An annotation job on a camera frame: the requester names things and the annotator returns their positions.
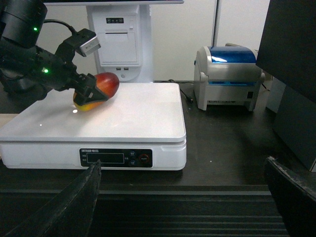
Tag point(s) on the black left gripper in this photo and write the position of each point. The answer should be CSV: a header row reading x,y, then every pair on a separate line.
x,y
57,71

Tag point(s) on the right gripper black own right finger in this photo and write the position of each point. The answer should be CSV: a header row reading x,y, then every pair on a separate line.
x,y
294,198

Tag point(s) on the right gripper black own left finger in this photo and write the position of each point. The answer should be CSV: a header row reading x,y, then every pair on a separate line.
x,y
68,214

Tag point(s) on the red yellow mango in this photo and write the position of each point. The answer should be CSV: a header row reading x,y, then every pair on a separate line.
x,y
108,83

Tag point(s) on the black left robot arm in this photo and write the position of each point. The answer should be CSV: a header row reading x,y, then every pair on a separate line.
x,y
20,25

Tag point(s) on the white checkout scale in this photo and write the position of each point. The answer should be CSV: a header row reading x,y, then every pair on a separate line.
x,y
142,128

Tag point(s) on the black checkout counter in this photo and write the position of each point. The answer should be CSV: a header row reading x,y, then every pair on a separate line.
x,y
221,192

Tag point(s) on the white POS terminal stand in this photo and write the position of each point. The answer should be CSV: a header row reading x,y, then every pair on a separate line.
x,y
124,30

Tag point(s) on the black computer box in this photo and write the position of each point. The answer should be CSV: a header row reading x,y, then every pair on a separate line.
x,y
288,52

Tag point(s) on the white blue label printer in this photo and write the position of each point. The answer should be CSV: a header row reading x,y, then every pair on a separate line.
x,y
227,75

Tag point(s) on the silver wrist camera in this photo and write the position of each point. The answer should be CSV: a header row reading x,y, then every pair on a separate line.
x,y
86,42

